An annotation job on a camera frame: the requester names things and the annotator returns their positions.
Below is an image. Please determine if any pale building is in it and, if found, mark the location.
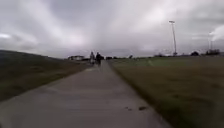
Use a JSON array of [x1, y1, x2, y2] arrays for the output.
[[67, 55, 85, 62]]

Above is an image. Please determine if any row of distant trees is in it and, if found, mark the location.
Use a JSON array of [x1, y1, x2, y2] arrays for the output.
[[153, 48, 222, 58]]

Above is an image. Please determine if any grass slope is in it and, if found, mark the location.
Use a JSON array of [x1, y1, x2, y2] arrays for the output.
[[0, 49, 93, 103]]

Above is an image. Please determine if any grass field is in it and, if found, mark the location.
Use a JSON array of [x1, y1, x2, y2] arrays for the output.
[[107, 54, 224, 128]]

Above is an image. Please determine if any person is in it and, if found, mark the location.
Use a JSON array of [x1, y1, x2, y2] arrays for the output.
[[89, 50, 96, 66], [95, 51, 103, 67]]

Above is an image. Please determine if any tall light pole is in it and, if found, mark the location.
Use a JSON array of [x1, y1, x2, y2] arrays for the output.
[[168, 20, 178, 57]]

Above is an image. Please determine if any grey concrete path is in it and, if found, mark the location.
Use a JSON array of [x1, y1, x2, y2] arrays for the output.
[[0, 60, 173, 128]]

